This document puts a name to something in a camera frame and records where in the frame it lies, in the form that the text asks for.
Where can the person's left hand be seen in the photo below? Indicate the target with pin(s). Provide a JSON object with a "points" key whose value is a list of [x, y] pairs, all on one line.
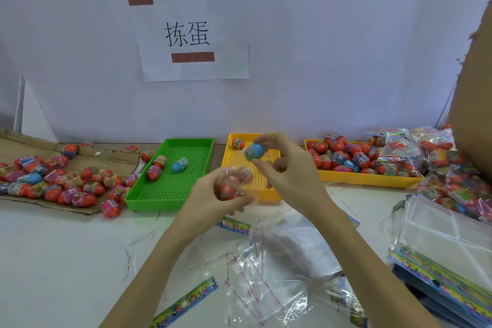
{"points": [[203, 204]]}

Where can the person's right hand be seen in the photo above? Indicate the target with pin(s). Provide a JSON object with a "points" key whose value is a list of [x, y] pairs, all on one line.
{"points": [[299, 181]]}

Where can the person's left thumb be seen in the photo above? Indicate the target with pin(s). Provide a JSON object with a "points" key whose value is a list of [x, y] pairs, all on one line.
{"points": [[238, 204]]}

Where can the person's right thumb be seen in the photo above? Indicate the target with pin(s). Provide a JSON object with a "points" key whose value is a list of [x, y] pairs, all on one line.
{"points": [[267, 176]]}

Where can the clear plastic bag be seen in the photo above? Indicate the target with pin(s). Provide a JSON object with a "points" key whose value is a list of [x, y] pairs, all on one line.
{"points": [[240, 189]]}

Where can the blue toy egg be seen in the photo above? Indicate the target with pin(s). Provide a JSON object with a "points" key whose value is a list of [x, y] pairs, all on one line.
{"points": [[254, 151]]}

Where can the person's left forearm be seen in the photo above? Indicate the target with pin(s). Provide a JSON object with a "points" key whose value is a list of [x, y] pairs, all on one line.
{"points": [[153, 277]]}

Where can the person's right forearm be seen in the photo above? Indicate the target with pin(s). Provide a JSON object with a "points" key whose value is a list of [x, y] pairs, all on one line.
{"points": [[369, 270]]}

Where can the small yellow plastic tray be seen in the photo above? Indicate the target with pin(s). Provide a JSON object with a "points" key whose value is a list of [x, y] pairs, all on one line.
{"points": [[265, 193]]}

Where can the red toy egg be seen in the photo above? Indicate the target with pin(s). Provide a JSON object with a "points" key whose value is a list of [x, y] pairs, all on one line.
{"points": [[131, 148], [226, 190], [146, 155]]}

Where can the short colourful header card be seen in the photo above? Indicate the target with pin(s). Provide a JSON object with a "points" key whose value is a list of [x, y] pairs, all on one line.
{"points": [[233, 226]]}

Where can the red egg with striped label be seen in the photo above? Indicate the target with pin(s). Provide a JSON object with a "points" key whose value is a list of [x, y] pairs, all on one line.
{"points": [[238, 143]]}

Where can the green plastic tray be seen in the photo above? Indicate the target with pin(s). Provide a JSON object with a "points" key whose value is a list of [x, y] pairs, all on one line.
{"points": [[175, 185]]}

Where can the blue egg with label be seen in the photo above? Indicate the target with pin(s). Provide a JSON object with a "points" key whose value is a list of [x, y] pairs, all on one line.
{"points": [[180, 165]]}

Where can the heap of eggs in tray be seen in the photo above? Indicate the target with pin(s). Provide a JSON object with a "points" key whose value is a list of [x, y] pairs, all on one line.
{"points": [[342, 156]]}

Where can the heap of empty clear bags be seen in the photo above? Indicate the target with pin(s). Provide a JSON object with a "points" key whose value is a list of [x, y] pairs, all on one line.
{"points": [[276, 274]]}

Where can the red egg with yellow label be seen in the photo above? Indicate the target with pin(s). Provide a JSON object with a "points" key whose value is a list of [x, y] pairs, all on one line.
{"points": [[160, 161]]}

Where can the red egg with pink label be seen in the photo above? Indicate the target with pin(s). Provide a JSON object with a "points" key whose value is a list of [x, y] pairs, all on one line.
{"points": [[153, 173]]}

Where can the large yellow plastic tray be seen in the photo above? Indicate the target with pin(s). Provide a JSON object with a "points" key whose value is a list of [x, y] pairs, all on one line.
{"points": [[369, 178]]}

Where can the long colourful header card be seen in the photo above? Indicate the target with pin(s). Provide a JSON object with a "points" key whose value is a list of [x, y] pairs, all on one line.
{"points": [[184, 304]]}

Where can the scattered thin peel strips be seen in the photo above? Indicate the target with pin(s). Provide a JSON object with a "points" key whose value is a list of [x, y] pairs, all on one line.
{"points": [[134, 251]]}

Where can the flattened cardboard sheet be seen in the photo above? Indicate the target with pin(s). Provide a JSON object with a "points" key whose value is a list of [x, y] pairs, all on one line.
{"points": [[96, 158]]}

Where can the white paper sign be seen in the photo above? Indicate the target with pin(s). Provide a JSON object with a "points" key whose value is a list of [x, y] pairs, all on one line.
{"points": [[192, 31]]}

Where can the pile of wrapped capsule eggs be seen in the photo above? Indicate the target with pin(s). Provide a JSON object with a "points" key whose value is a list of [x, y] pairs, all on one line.
{"points": [[65, 181]]}

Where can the pile of bagged eggs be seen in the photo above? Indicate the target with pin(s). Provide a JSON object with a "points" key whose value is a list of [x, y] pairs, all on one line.
{"points": [[449, 170]]}

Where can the stack of clear header bags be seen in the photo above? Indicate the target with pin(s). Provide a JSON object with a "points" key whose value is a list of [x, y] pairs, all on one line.
{"points": [[446, 247]]}

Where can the brown cardboard box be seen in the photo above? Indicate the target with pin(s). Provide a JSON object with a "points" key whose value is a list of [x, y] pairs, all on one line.
{"points": [[474, 108]]}

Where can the white foam board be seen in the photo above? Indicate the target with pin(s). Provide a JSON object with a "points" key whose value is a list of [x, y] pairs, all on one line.
{"points": [[32, 116]]}

